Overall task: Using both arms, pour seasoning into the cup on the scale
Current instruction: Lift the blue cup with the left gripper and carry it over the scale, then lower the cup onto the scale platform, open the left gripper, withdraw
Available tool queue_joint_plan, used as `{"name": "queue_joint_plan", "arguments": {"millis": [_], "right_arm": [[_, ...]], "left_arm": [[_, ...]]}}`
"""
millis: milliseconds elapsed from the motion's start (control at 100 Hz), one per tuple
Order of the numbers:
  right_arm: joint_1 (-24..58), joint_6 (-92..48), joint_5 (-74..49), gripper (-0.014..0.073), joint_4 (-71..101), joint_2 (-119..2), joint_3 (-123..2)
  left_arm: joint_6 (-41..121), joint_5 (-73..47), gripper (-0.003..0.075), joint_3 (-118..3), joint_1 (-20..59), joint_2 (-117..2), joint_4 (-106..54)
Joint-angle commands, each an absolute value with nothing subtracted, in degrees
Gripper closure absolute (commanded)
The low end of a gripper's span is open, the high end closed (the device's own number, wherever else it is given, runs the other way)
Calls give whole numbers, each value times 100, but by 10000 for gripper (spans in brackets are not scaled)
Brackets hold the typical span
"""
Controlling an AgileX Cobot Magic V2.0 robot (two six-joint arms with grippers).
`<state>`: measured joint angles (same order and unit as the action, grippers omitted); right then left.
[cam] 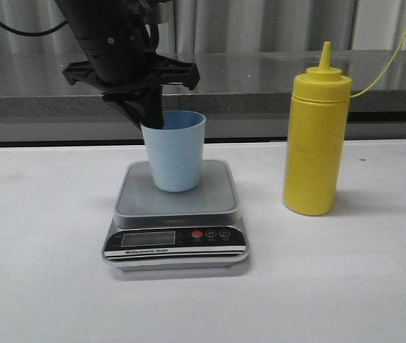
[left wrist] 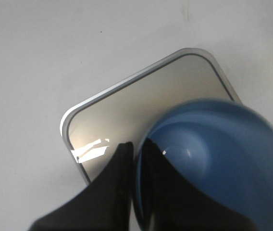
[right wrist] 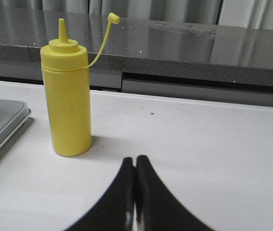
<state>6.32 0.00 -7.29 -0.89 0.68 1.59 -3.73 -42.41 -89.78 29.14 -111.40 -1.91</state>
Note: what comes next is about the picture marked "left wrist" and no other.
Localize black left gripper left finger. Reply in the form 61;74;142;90
29;142;134;231

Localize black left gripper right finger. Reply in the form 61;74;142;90
140;139;258;231

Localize light blue plastic cup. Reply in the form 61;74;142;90
134;100;273;231

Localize silver digital kitchen scale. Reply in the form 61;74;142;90
60;48;240;184

